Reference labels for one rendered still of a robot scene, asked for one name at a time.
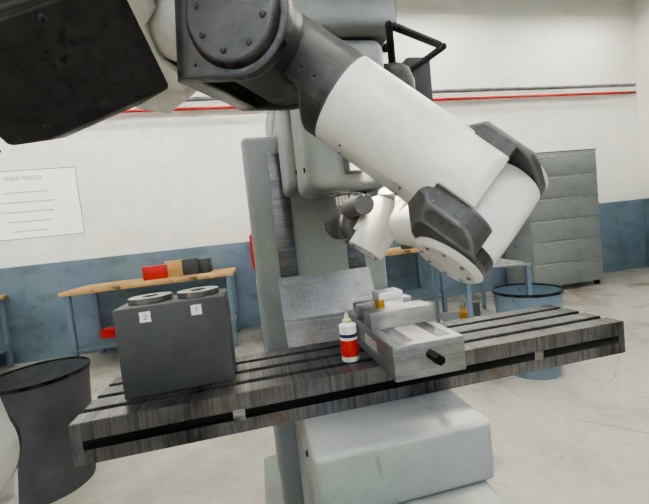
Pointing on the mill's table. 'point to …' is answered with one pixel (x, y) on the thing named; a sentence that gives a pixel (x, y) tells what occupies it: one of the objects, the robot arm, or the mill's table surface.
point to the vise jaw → (398, 314)
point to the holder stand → (174, 341)
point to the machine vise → (409, 346)
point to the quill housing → (329, 167)
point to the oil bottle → (348, 340)
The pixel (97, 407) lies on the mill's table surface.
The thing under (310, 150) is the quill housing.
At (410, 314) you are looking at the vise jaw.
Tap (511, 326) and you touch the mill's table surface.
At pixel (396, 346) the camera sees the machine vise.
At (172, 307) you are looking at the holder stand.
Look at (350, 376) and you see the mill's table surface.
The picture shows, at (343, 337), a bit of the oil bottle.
